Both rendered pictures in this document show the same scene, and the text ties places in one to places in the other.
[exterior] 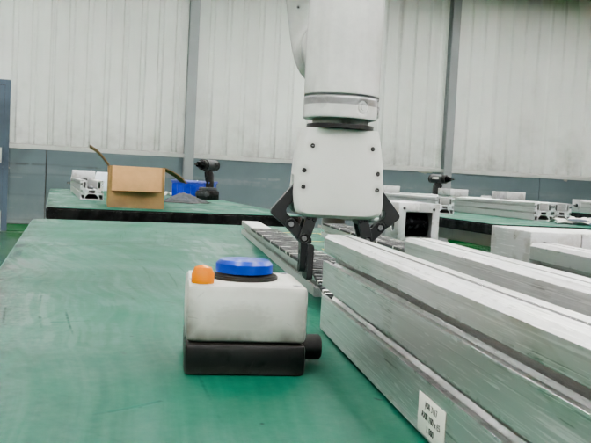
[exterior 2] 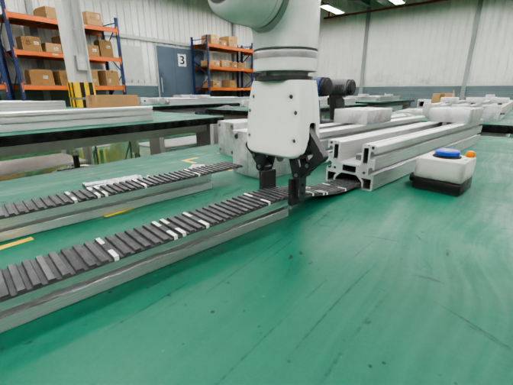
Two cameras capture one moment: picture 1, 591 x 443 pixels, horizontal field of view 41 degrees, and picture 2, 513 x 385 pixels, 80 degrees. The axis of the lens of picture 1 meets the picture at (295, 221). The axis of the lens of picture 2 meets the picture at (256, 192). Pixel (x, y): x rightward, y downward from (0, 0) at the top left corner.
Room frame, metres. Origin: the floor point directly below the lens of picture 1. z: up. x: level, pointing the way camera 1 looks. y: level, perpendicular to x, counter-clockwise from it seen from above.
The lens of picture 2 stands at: (1.16, 0.29, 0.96)
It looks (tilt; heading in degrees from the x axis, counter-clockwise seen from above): 18 degrees down; 235
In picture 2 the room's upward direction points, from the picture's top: straight up
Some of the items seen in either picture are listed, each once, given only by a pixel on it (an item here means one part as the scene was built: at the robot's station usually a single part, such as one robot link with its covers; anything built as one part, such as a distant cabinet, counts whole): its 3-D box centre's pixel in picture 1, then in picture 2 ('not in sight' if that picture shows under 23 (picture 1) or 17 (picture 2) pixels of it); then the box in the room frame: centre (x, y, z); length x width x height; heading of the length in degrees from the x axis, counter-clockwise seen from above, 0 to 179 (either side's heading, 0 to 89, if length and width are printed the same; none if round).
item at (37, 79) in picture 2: not in sight; (69, 69); (0.16, -10.44, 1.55); 2.83 x 0.98 x 3.10; 16
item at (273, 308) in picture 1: (253, 318); (439, 170); (0.55, 0.03, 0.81); 0.10 x 0.08 x 0.06; 99
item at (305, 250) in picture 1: (297, 248); (304, 182); (0.88, 0.00, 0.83); 0.03 x 0.03 x 0.07; 9
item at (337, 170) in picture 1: (338, 167); (283, 113); (0.88, -0.04, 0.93); 0.10 x 0.07 x 0.11; 99
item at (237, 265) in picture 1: (244, 272); (446, 154); (0.55, 0.03, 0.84); 0.04 x 0.04 x 0.02
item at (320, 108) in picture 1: (342, 112); (283, 65); (0.88, -0.05, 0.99); 0.09 x 0.08 x 0.03; 99
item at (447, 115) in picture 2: not in sight; (455, 118); (0.05, -0.18, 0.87); 0.16 x 0.11 x 0.07; 9
